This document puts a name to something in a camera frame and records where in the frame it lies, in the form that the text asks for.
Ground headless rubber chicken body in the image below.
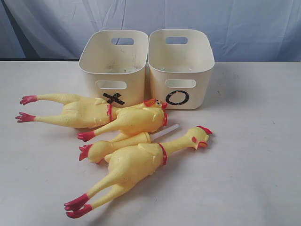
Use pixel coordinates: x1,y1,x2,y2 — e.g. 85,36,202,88
77,107,167,142

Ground whole rubber chicken front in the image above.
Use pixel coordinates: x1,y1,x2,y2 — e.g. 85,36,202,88
64,126,212,218

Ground whole rubber chicken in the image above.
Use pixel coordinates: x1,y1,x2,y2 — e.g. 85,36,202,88
64,126,212,218
15,93,168,129

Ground chicken leg with white tube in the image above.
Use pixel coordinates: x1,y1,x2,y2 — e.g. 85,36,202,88
79,124,179,164

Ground cream bin marked O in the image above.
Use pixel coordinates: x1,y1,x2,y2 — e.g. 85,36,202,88
148,29,215,110

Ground cream bin marked X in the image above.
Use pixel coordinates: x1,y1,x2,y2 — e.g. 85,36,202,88
79,30,149,107

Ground blue-grey backdrop curtain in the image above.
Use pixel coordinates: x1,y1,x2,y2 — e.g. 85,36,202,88
0,0,301,61

